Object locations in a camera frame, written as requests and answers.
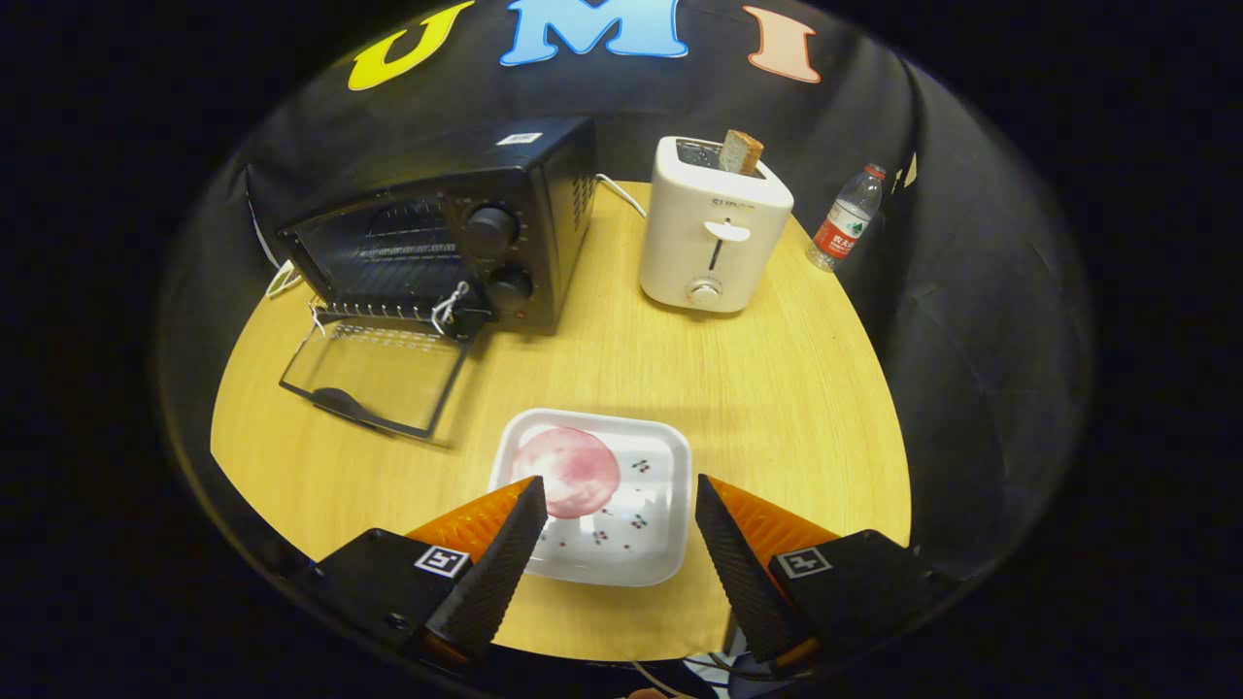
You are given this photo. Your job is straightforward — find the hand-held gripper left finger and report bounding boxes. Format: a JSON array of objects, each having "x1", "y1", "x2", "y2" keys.
[{"x1": 311, "y1": 476, "x2": 550, "y2": 666}]

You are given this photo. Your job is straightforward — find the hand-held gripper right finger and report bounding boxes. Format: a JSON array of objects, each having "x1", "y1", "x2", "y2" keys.
[{"x1": 694, "y1": 474, "x2": 933, "y2": 676}]

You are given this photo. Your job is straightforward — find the white food tray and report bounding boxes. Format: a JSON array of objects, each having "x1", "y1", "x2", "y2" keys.
[{"x1": 488, "y1": 408, "x2": 692, "y2": 588}]

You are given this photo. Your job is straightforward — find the pink round ham slice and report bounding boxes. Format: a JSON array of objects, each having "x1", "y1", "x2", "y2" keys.
[{"x1": 512, "y1": 427, "x2": 622, "y2": 520}]

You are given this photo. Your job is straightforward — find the black toaster oven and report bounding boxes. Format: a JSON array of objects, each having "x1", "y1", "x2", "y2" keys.
[{"x1": 248, "y1": 116, "x2": 598, "y2": 443}]

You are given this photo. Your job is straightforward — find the white pop-up toaster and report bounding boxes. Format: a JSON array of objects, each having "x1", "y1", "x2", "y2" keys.
[{"x1": 639, "y1": 136, "x2": 795, "y2": 314}]

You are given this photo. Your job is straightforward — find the black backdrop cloth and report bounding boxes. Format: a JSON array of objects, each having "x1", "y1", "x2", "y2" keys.
[{"x1": 160, "y1": 0, "x2": 1093, "y2": 583}]

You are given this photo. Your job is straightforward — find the clear plastic water bottle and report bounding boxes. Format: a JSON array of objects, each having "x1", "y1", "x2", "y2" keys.
[{"x1": 806, "y1": 163, "x2": 887, "y2": 273}]

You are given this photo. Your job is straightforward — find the brown bread slice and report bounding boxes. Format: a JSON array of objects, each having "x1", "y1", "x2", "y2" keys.
[{"x1": 719, "y1": 129, "x2": 765, "y2": 178}]

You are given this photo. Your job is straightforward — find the white power cable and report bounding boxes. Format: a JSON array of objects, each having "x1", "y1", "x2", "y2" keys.
[
  {"x1": 248, "y1": 194, "x2": 304, "y2": 298},
  {"x1": 594, "y1": 173, "x2": 649, "y2": 220}
]

